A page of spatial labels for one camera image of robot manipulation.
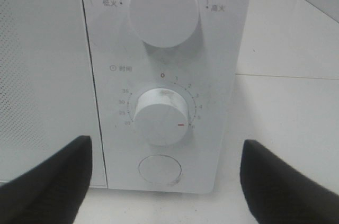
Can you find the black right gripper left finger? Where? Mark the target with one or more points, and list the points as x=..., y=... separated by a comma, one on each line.
x=53, y=191

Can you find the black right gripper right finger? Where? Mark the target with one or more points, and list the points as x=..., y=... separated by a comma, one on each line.
x=275, y=192

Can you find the round door release button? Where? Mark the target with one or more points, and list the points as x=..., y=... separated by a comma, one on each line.
x=160, y=169

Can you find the white lower timer knob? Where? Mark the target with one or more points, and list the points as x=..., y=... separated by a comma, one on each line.
x=161, y=117

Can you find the white microwave oven body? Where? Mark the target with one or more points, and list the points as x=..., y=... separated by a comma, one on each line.
x=201, y=70

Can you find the white upper power knob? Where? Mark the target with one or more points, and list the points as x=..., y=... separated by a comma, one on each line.
x=164, y=23

